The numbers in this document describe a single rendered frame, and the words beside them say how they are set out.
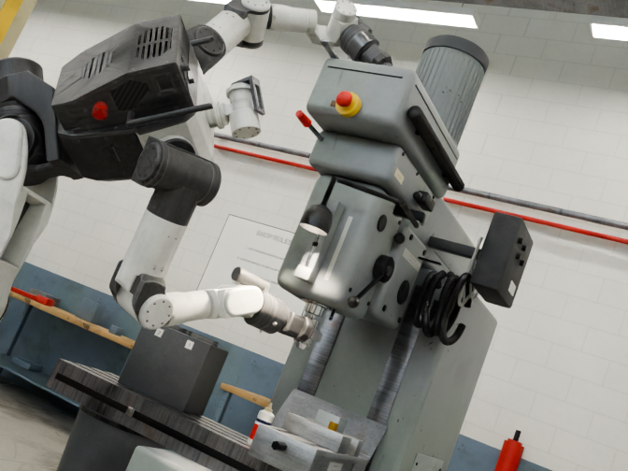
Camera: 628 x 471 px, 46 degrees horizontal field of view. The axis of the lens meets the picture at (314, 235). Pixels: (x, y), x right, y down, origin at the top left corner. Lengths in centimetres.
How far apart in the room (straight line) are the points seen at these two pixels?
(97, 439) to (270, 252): 376
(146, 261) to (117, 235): 664
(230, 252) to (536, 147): 300
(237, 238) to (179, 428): 547
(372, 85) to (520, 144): 489
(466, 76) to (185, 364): 115
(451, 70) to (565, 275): 408
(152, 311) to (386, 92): 75
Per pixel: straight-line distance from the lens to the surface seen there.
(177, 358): 204
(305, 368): 228
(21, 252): 180
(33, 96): 178
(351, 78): 185
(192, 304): 164
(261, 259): 706
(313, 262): 179
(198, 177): 149
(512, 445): 582
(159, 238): 150
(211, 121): 169
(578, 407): 595
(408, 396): 216
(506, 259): 200
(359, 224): 182
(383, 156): 183
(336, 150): 189
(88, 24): 1004
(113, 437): 363
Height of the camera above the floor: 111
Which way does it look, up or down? 11 degrees up
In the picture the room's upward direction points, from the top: 22 degrees clockwise
